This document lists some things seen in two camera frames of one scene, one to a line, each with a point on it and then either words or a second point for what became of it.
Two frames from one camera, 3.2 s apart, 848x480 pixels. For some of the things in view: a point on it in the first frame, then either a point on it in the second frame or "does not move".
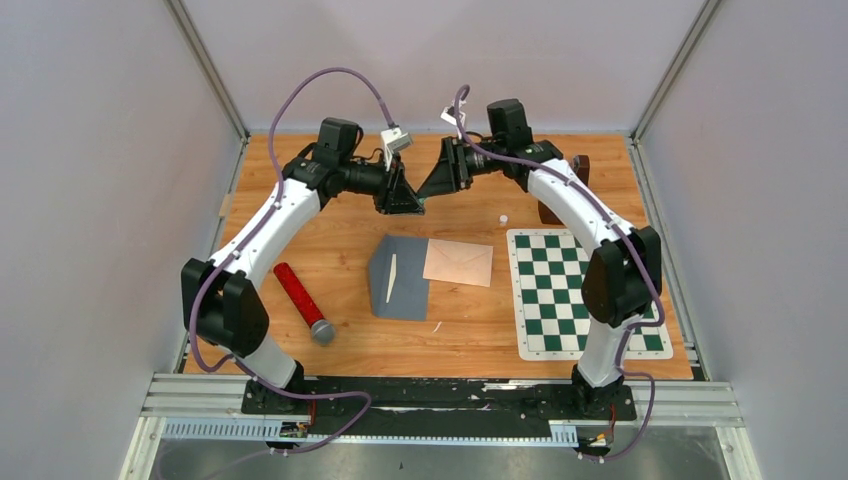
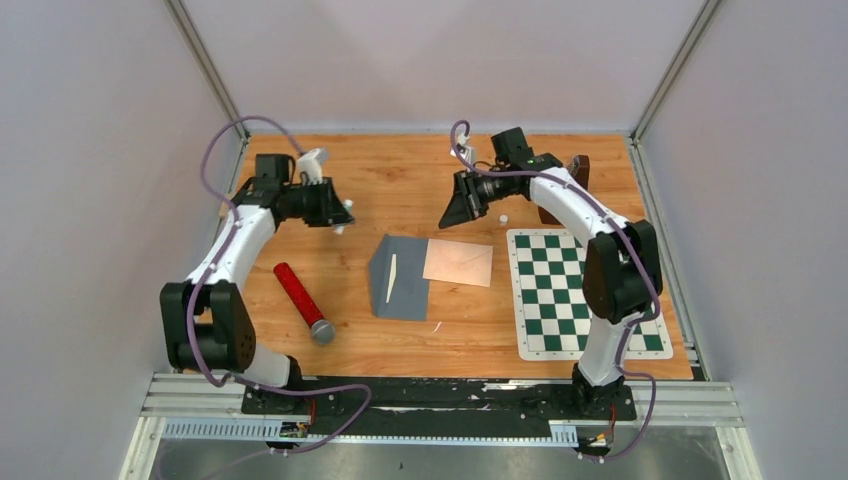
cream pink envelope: [458, 262] does not move
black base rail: [440, 406] does not move
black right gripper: [446, 177] to [464, 204]
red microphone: [322, 330] does not move
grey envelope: [409, 299] does not move
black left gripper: [394, 195] to [332, 210]
